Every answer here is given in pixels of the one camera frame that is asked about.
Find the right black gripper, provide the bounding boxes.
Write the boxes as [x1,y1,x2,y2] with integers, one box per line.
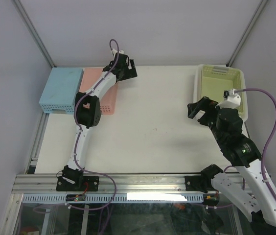
[187,96,224,145]

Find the aluminium mounting rail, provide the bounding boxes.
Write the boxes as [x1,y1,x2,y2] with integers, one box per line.
[13,173,251,194]

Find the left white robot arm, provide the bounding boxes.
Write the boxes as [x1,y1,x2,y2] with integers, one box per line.
[56,52,137,191]

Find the aluminium frame post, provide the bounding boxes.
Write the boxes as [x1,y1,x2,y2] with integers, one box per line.
[226,0,270,67]
[11,0,56,68]

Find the small white plastic basket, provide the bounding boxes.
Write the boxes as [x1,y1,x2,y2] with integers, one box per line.
[194,64,249,119]

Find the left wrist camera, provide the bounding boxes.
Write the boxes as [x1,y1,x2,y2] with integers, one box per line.
[111,48,124,57]

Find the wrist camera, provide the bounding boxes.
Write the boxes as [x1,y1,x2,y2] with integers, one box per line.
[217,89,241,109]
[111,48,124,57]

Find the right aluminium frame post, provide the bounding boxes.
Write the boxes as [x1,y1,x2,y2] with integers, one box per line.
[226,0,270,67]

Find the left aluminium frame post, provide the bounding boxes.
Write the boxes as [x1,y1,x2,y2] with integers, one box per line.
[11,0,56,68]

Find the blue plastic basket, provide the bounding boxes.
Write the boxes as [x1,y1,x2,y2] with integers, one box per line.
[39,67,84,114]

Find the large white plastic container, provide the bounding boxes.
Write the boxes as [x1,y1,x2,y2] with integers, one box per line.
[193,64,250,122]

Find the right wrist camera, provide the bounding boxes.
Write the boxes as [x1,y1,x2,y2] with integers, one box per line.
[217,89,241,109]

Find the pink plastic basket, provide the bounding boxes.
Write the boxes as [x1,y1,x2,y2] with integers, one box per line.
[79,67,118,115]

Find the white slotted cable duct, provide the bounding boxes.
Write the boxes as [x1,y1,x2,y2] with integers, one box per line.
[23,192,204,204]

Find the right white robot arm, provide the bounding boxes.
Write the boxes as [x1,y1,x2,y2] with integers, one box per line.
[187,96,276,235]

